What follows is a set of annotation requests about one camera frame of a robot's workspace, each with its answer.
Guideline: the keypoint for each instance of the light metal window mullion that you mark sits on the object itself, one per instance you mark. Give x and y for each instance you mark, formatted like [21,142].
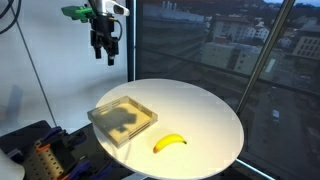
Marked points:
[266,50]

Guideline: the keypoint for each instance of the blue and black bar clamp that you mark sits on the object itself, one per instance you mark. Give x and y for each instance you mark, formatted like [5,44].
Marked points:
[105,170]
[78,138]

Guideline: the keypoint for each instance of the yellow banana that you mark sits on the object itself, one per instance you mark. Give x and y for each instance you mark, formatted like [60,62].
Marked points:
[166,141]

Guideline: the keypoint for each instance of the perforated metal board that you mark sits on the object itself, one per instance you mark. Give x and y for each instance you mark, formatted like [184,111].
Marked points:
[43,165]

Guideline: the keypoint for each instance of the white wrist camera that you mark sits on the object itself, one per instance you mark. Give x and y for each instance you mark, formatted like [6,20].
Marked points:
[120,10]

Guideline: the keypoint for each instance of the blue clamp with orange trigger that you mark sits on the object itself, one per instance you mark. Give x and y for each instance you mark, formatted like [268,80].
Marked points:
[51,133]
[80,166]

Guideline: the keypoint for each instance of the window bottom frame rail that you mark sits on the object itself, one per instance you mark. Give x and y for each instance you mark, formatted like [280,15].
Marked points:
[256,170]

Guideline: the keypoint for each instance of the dark work table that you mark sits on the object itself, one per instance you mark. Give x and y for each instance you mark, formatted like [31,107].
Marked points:
[20,136]

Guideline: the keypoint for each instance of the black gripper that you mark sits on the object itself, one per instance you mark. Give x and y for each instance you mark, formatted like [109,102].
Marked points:
[105,33]

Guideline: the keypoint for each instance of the white rounded robot base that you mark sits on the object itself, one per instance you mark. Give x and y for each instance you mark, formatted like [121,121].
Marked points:
[10,170]

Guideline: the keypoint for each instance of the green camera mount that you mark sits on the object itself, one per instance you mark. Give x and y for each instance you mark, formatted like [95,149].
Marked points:
[80,13]

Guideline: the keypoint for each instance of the dark corner window post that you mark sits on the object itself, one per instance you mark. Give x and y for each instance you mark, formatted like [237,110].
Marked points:
[131,66]

